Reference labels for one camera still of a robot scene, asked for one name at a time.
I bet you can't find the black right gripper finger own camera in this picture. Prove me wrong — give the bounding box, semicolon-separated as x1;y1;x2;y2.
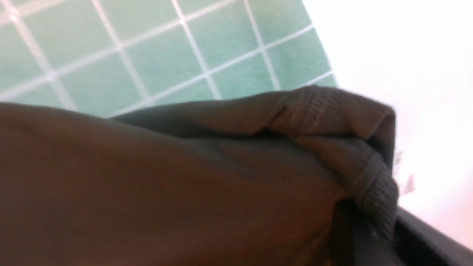
333;201;473;266

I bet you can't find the dark gray long-sleeve shirt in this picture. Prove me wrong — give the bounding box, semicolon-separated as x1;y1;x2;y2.
0;86;398;266

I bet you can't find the teal checkered tablecloth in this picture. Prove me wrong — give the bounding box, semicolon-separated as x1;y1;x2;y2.
0;0;337;117

